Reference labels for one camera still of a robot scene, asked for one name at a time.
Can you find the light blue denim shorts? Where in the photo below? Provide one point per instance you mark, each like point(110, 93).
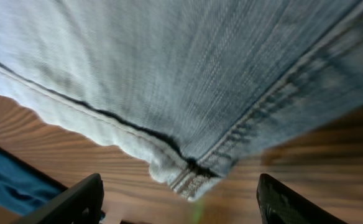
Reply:
point(191, 87)

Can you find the dark blue shirt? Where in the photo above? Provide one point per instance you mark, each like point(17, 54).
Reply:
point(24, 189)

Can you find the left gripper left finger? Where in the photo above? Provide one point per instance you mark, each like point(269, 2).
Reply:
point(80, 204)

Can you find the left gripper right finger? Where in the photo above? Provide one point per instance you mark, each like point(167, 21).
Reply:
point(278, 204)

